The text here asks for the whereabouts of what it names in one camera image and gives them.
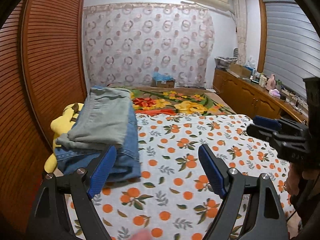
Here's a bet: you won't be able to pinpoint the cardboard box on sideboard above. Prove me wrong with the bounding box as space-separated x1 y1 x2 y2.
228 63 252 78

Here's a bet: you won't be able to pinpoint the pink pouch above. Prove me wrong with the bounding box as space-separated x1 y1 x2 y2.
268 88 281 99

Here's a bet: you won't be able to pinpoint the cardboard box with blue bag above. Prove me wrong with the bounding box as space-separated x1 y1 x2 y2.
151 72 175 88

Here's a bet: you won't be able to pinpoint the orange print white sheet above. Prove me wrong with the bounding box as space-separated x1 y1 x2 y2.
93 114 294 239

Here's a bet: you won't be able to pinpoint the white jar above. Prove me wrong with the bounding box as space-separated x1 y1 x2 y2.
259 74 267 88

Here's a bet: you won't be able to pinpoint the wooden sideboard cabinet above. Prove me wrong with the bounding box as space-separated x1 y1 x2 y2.
213 68 309 123

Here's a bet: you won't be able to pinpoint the stack of newspapers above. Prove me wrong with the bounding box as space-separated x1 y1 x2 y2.
215 57 238 69

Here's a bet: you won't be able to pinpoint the person right hand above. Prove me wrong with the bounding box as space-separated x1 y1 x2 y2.
286 163 319 206

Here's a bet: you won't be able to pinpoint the beige side curtain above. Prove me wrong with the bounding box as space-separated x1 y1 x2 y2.
233 0 247 65

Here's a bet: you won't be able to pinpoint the grey green shorts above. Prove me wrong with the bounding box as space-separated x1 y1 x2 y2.
56 86 132 151

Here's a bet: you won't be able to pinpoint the yellow plush toy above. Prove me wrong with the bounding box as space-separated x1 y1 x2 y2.
44 103 84 173

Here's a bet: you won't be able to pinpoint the circle pattern sheer curtain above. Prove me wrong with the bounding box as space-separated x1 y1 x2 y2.
83 3 215 87

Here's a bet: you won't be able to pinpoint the wooden louvered wardrobe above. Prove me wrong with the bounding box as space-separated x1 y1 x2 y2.
1 0 87 239

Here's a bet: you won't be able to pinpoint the cables on sideboard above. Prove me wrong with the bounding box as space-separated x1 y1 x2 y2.
287 96 309 112

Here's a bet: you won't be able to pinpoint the folded blue jeans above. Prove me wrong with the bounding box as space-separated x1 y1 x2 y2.
54 101 141 182

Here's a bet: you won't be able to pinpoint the grey window blind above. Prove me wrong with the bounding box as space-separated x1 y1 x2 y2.
263 0 319 98

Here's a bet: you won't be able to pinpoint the floral pink blanket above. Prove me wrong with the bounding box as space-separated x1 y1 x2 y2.
109 86 235 117

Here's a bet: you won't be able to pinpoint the person left hand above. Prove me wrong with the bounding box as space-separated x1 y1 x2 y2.
130 229 152 240

